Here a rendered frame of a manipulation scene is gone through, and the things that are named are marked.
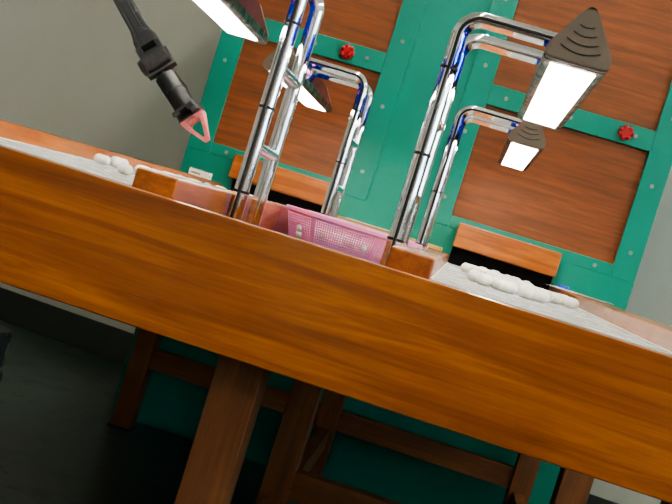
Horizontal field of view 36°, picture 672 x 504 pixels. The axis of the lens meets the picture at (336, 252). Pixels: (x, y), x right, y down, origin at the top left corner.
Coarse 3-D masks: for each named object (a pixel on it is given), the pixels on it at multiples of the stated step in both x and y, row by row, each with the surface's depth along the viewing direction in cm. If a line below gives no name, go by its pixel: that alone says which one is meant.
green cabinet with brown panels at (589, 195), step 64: (384, 0) 307; (448, 0) 304; (512, 0) 301; (576, 0) 300; (640, 0) 298; (256, 64) 311; (384, 64) 305; (512, 64) 302; (640, 64) 298; (320, 128) 309; (384, 128) 305; (448, 128) 304; (576, 128) 299; (640, 128) 297; (384, 192) 306; (448, 192) 303; (512, 192) 302; (576, 192) 300; (640, 192) 297; (576, 256) 299; (640, 256) 297
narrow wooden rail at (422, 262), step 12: (396, 252) 124; (408, 252) 124; (420, 252) 135; (432, 252) 187; (396, 264) 124; (408, 264) 124; (420, 264) 124; (432, 264) 123; (444, 264) 239; (420, 276) 124
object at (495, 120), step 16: (464, 112) 246; (480, 112) 246; (496, 112) 246; (496, 128) 261; (512, 128) 260; (448, 144) 247; (448, 160) 247; (448, 176) 263; (432, 192) 248; (432, 208) 248; (432, 224) 263; (416, 240) 249
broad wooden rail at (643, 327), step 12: (552, 288) 292; (588, 300) 212; (600, 312) 191; (612, 312) 177; (624, 312) 176; (624, 324) 162; (636, 324) 153; (648, 324) 144; (660, 324) 162; (648, 336) 142; (660, 336) 134
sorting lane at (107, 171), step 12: (0, 144) 130; (12, 144) 144; (24, 144) 163; (48, 156) 140; (60, 156) 158; (72, 156) 181; (84, 168) 136; (96, 168) 153; (108, 168) 175; (120, 180) 133; (132, 180) 149
